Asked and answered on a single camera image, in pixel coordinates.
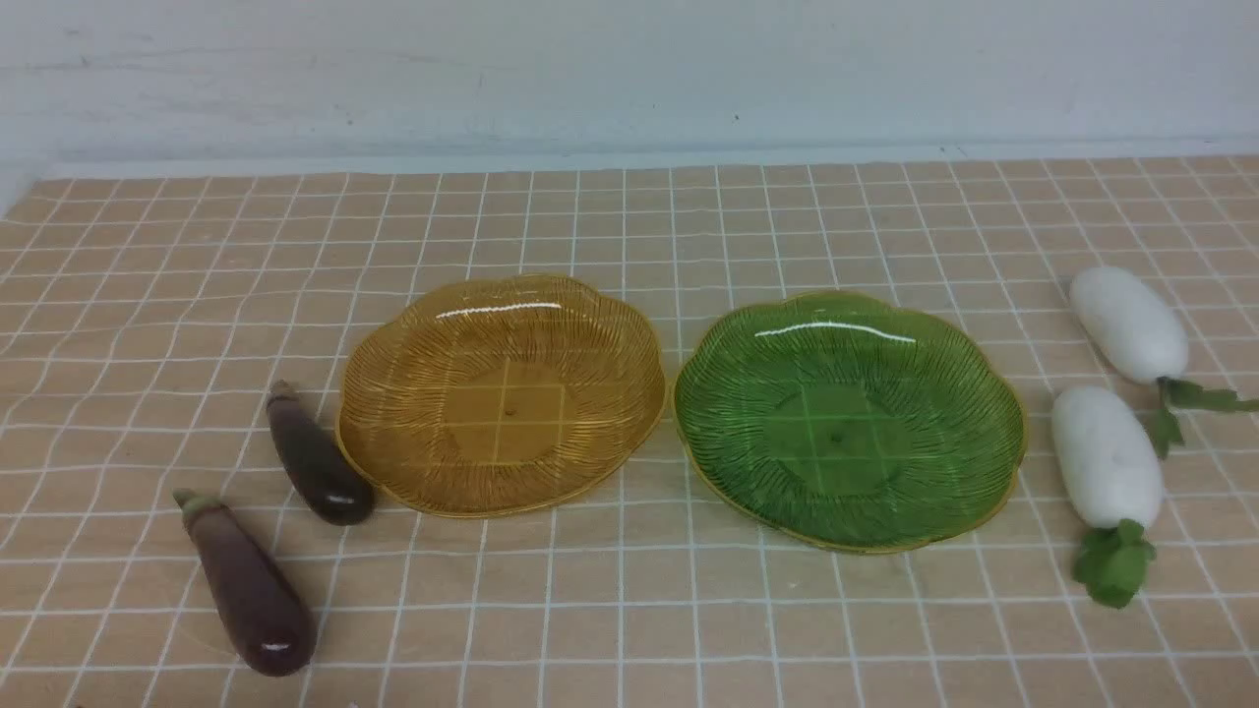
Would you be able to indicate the purple eggplant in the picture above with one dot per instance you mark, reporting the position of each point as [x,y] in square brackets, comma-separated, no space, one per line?
[314,464]
[266,620]

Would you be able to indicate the white radish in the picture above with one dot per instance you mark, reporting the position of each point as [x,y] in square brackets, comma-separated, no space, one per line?
[1113,479]
[1145,341]

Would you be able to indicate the amber plastic plate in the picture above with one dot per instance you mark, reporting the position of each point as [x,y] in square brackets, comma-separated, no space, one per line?
[490,397]

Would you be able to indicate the green plastic plate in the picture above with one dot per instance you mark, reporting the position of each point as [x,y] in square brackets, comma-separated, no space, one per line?
[850,424]

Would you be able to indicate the checkered beige tablecloth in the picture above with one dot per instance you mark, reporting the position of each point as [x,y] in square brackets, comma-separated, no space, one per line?
[143,320]

